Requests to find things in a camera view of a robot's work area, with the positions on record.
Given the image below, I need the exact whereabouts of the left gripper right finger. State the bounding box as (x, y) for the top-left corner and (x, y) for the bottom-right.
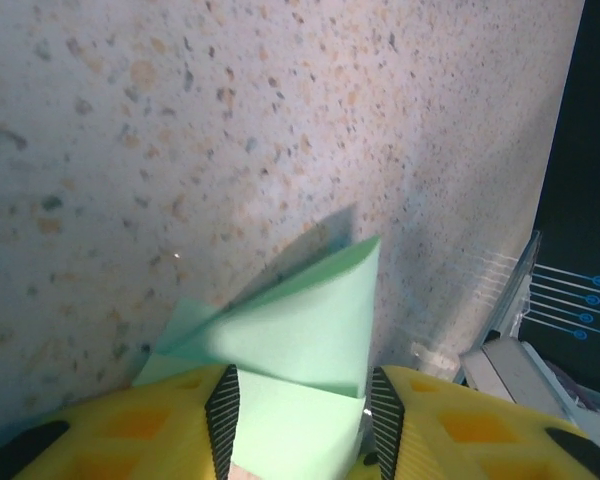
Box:
(349, 364), (600, 480)

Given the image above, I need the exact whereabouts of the aluminium table side rail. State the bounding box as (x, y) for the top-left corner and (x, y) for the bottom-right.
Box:
(472, 229), (544, 351)

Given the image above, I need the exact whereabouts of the aluminium mounting beam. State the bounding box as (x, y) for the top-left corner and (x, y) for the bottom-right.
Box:
(458, 335), (596, 431)

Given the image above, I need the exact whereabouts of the green paper sheet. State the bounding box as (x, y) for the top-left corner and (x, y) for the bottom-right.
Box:
(132, 234), (384, 476)

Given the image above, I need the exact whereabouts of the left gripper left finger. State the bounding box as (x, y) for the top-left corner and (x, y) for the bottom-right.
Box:
(0, 364), (241, 480)

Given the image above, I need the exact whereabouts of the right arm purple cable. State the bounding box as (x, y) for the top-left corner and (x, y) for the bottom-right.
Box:
(547, 362), (600, 414)

